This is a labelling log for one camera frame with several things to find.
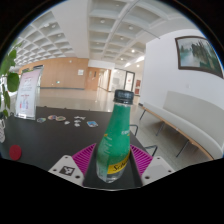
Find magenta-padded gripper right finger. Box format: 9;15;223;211
128;143;176;188

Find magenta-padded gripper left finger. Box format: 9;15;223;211
48;143;101;189

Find green plastic drink bottle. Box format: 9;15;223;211
95;89;135;184

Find blue rectangular sticker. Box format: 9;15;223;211
86;120;99;128

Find flat round red coaster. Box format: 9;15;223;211
8;144;23;161

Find long white bench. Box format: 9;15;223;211
139;90;224;161

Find clear acrylic sign stand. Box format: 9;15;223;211
14;68;44;121

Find green leafy potted plant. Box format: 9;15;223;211
0;41;23;119

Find recessed ceiling lights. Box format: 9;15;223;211
43;18;144;68

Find framed landscape picture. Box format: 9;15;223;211
174;35;224;79

